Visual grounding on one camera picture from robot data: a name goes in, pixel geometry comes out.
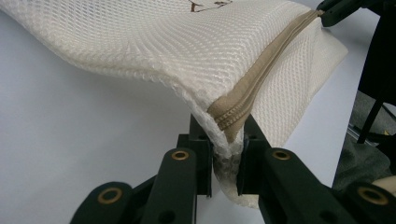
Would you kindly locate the cream mesh zipper laundry bag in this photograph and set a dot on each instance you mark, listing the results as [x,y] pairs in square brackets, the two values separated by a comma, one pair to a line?
[186,46]

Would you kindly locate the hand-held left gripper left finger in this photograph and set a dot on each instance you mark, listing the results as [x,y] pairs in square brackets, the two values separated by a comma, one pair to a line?
[204,161]

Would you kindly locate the black metal stand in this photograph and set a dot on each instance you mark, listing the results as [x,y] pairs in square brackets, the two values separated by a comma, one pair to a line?
[370,121]

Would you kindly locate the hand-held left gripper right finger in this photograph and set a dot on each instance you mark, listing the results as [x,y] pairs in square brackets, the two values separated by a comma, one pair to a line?
[253,161]

